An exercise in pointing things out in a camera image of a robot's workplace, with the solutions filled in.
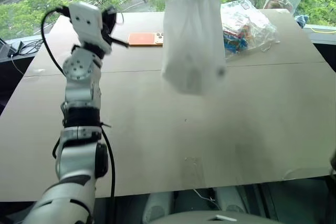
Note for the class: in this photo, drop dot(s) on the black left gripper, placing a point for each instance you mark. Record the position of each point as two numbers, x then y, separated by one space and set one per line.
108 26

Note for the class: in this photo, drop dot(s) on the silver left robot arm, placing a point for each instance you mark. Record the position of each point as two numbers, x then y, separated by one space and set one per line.
78 98

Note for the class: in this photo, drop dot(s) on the clear bag of colourful items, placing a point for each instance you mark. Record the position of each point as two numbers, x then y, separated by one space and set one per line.
246 30

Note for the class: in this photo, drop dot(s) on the orange smartphone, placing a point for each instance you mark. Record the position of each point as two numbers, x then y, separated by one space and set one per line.
143 39

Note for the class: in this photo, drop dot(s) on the black power adapter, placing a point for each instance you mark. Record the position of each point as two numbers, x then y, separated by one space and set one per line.
16 48

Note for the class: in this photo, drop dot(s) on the dark laptop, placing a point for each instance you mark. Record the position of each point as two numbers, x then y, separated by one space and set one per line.
4 48

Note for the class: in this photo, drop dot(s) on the grey rounded robot leg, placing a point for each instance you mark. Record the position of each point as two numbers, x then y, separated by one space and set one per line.
157 207
229 199

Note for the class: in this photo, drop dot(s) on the blue cloth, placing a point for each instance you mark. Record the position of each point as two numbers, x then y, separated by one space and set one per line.
302 21

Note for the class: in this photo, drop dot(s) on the grey robot torso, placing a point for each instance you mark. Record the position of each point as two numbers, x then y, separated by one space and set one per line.
210 218

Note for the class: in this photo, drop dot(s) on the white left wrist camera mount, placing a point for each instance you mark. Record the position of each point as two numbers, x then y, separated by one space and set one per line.
88 24

